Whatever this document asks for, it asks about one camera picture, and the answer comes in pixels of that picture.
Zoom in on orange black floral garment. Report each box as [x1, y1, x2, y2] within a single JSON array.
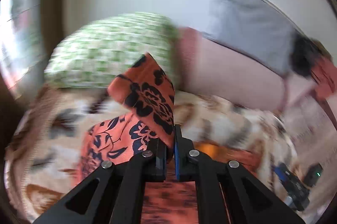
[[83, 54, 199, 223]]

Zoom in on leaf-patterned beige bedspread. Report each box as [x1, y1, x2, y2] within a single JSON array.
[[5, 87, 303, 222]]

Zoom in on salmon pink cloth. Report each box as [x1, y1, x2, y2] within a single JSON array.
[[311, 56, 337, 101]]

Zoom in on green white checkered pillow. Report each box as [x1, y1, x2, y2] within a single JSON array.
[[44, 12, 180, 89]]

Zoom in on black furry cushion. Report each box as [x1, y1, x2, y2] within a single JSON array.
[[290, 34, 320, 77]]

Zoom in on pink cylindrical bolster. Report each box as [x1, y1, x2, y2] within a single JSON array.
[[175, 28, 287, 111]]

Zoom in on stained glass window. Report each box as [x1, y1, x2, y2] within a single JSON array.
[[1, 0, 46, 92]]

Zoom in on grey pillow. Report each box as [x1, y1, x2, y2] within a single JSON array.
[[206, 0, 297, 75]]

